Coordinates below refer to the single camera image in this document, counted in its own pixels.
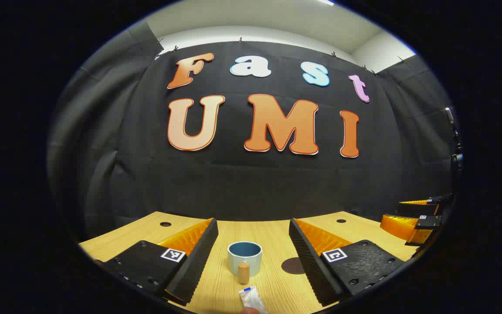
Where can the dark round coaster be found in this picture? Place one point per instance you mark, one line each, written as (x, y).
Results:
(292, 266)

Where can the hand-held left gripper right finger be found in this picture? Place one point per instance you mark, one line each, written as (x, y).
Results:
(310, 266)

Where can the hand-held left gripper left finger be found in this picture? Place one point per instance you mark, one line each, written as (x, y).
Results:
(194, 261)

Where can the small wooden cylinder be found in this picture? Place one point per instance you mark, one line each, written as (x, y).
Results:
(243, 274)

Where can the ceiling light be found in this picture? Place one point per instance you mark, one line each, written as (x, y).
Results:
(326, 2)

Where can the white toothpaste tube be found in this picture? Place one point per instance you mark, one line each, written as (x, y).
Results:
(253, 298)

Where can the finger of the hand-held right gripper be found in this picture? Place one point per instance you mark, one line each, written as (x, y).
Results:
(416, 207)
(399, 226)

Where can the pale cup with blue inside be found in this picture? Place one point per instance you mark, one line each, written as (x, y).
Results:
(244, 261)

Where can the wooden desktop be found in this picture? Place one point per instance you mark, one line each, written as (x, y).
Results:
(255, 231)

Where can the black backdrop cloth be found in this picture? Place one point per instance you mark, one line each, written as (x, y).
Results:
(233, 183)

